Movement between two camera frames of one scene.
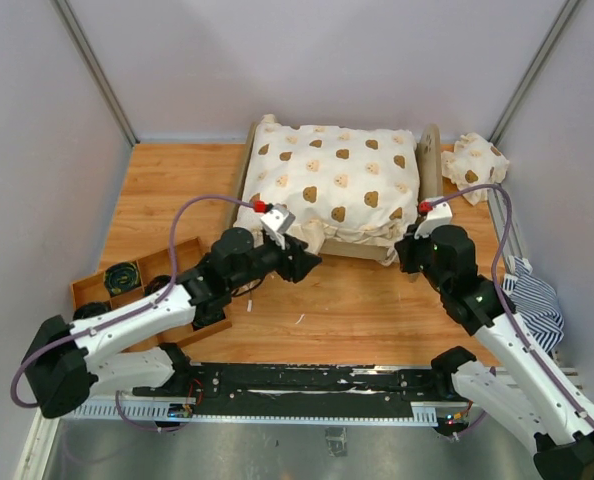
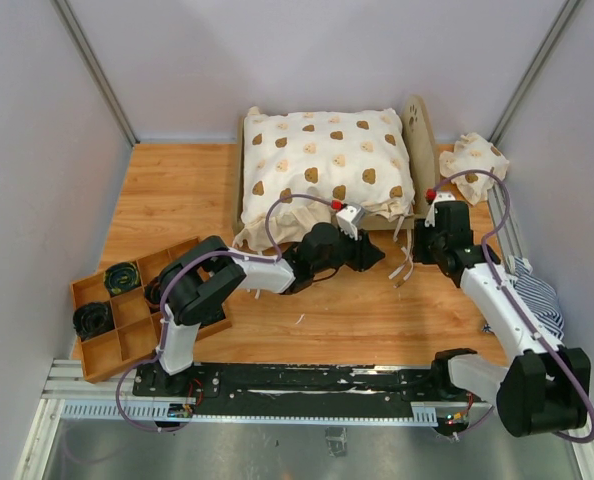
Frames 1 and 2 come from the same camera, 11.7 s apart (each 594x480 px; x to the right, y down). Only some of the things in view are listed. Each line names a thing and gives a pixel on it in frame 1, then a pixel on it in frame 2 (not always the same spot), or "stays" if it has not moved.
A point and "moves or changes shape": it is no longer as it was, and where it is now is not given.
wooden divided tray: (126, 282) stays
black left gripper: (302, 261) to (365, 253)
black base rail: (297, 390) stays
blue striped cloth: (535, 302) stays
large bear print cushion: (344, 182) moves or changes shape
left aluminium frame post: (98, 71) stays
